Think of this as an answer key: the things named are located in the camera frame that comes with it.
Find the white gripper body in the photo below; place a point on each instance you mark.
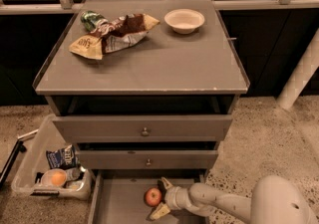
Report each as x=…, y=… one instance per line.
x=173, y=197

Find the red apple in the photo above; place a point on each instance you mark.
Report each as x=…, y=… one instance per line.
x=153, y=197

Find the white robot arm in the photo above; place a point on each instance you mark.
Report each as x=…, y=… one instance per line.
x=264, y=173

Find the grey bottom drawer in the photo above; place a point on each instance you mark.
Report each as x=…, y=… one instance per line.
x=119, y=196

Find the grey drawer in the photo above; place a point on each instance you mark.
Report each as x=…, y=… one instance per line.
x=150, y=155
x=142, y=128
x=119, y=196

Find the grey top drawer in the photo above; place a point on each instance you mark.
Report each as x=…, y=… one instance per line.
x=142, y=128

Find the grey middle drawer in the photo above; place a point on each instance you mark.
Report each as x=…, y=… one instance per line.
x=150, y=155

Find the grey drawer cabinet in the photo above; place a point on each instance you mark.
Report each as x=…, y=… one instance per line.
x=163, y=63

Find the small metal can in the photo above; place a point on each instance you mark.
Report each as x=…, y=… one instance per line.
x=73, y=174

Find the blue snack bag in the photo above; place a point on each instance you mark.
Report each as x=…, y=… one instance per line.
x=63, y=158

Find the cup with orange contents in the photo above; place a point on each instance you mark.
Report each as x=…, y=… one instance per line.
x=54, y=177

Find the clear plastic bin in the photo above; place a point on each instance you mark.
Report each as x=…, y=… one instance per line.
x=27, y=181

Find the brown crumpled chip bag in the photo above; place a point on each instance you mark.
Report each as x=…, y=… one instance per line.
x=124, y=32

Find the white paper bowl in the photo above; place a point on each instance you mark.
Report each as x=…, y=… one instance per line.
x=184, y=21

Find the green soda can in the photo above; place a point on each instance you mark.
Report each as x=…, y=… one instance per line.
x=93, y=20

